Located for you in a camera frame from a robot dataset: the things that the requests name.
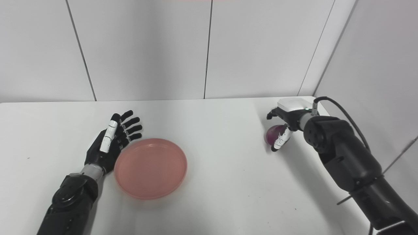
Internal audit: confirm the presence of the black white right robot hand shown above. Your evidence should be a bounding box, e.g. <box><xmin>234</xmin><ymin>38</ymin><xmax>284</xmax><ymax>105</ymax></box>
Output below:
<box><xmin>266</xmin><ymin>98</ymin><xmax>312</xmax><ymax>152</ymax></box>

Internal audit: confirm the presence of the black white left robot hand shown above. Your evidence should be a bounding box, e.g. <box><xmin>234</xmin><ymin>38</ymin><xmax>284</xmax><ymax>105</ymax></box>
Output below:
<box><xmin>84</xmin><ymin>110</ymin><xmax>143</xmax><ymax>174</ymax></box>

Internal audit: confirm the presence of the purple red onion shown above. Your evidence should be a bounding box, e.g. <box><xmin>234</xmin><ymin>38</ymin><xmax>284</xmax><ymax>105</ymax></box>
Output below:
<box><xmin>264</xmin><ymin>125</ymin><xmax>286</xmax><ymax>146</ymax></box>

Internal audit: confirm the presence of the pink round plate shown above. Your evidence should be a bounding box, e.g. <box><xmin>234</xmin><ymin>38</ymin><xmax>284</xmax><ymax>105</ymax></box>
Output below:
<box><xmin>114</xmin><ymin>138</ymin><xmax>188</xmax><ymax>200</ymax></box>

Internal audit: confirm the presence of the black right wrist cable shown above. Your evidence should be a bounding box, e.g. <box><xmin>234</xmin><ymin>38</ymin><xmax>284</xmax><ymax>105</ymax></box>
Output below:
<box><xmin>312</xmin><ymin>96</ymin><xmax>371</xmax><ymax>151</ymax></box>

